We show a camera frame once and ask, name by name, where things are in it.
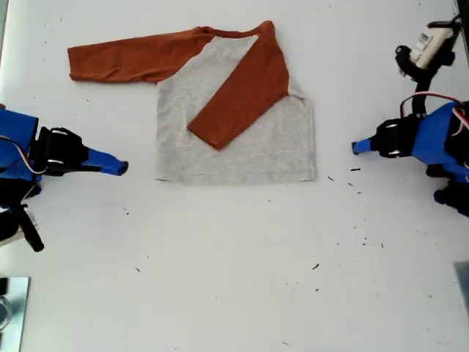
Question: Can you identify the grey and rust raglan t-shirt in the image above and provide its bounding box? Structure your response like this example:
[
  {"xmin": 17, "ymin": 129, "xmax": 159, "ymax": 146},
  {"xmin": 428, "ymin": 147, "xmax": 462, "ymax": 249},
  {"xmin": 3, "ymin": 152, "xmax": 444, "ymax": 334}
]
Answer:
[{"xmin": 67, "ymin": 20, "xmax": 317, "ymax": 183}]

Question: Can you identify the short black camera stalk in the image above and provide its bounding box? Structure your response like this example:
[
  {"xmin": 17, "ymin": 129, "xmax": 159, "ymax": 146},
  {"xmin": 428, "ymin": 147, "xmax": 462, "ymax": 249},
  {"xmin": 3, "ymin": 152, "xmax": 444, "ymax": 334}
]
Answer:
[
  {"xmin": 394, "ymin": 43, "xmax": 440, "ymax": 119},
  {"xmin": 18, "ymin": 203, "xmax": 45, "ymax": 254}
]

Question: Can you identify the black camera cable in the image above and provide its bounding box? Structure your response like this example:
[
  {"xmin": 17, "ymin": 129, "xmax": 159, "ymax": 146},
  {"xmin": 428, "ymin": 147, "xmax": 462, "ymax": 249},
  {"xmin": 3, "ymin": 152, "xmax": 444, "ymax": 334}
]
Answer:
[{"xmin": 454, "ymin": 0, "xmax": 469, "ymax": 23}]

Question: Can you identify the red white black servo wire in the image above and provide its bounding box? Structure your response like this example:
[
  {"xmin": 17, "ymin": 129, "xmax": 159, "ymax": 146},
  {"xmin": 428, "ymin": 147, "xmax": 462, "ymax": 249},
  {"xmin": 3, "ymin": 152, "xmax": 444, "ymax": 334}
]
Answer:
[
  {"xmin": 0, "ymin": 134, "xmax": 49, "ymax": 176},
  {"xmin": 399, "ymin": 92, "xmax": 469, "ymax": 137}
]

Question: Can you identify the shiny steel plate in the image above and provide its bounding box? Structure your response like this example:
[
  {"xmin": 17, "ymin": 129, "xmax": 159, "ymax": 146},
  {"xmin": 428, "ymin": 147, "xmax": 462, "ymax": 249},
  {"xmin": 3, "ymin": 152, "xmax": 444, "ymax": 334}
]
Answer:
[{"xmin": 0, "ymin": 276, "xmax": 31, "ymax": 352}]

